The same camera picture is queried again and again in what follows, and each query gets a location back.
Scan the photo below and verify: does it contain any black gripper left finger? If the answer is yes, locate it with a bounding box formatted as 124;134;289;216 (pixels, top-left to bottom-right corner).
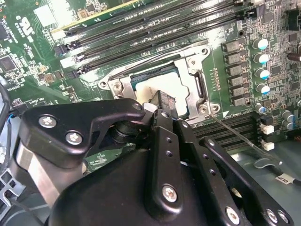
19;90;185;215

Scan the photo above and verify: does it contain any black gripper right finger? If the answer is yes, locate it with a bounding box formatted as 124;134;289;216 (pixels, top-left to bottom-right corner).
161;90;295;226

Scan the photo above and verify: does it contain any silver topped CPU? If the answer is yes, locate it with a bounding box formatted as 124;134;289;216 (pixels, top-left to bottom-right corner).
130;67;191;120

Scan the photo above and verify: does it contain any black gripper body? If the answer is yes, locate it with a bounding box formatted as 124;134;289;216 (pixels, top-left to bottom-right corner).
48;148;223;226

